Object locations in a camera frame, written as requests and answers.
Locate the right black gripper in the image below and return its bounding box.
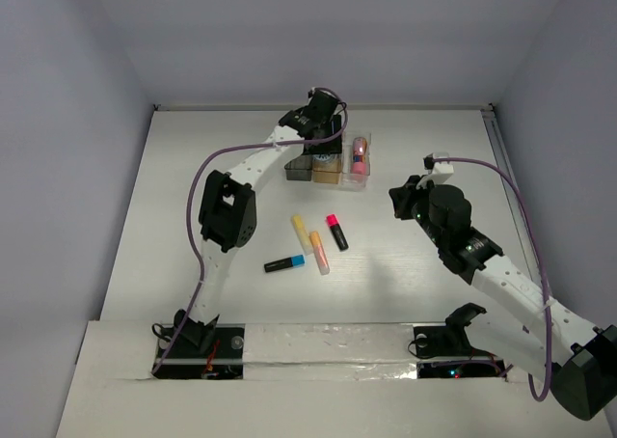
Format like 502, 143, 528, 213
389, 174, 446, 248

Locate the blue white round jar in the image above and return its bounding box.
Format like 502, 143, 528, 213
313, 154, 338, 165

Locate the pink capped glue bottle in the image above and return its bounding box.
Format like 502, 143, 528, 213
350, 137, 369, 177

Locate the pink capped black highlighter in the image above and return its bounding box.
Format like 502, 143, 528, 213
326, 214, 349, 251

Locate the yellow highlighter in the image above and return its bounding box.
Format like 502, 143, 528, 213
291, 214, 313, 255

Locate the blue capped black highlighter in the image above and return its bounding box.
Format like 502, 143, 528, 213
263, 255, 305, 274

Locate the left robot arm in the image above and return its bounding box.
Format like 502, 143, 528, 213
169, 87, 346, 356

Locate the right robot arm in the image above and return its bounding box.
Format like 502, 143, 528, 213
389, 175, 616, 421

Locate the orange translucent container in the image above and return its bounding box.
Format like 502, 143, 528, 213
312, 154, 342, 184

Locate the grey translucent container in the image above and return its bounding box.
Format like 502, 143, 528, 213
284, 154, 313, 182

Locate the clear plastic container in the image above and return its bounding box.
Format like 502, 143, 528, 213
339, 130, 371, 191

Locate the orange highlighter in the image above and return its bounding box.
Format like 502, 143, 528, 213
309, 231, 330, 275

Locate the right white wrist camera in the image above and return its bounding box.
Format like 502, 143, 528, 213
420, 152, 454, 188

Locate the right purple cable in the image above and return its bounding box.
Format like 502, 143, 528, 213
433, 155, 560, 403

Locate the aluminium rail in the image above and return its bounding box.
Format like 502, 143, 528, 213
480, 106, 540, 282

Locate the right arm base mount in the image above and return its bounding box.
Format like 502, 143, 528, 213
408, 303, 511, 380

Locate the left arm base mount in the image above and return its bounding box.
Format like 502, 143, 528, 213
151, 310, 245, 380

